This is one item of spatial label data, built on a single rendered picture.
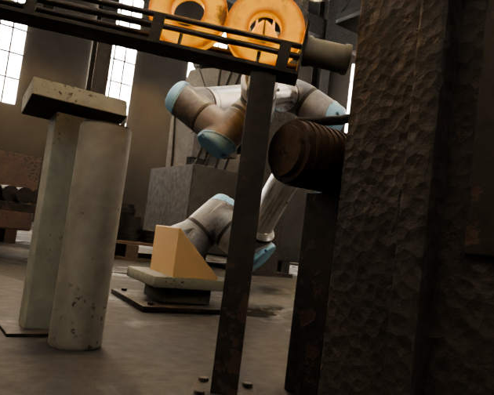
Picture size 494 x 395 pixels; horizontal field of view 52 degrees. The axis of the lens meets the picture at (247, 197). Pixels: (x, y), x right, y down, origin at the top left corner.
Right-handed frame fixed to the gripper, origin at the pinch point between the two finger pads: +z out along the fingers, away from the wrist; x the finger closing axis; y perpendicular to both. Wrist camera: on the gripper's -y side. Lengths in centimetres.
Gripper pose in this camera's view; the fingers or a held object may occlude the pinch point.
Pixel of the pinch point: (263, 28)
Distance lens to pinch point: 107.8
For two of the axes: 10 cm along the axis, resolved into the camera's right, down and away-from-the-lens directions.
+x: 9.9, 1.2, -0.2
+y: 1.2, -9.2, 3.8
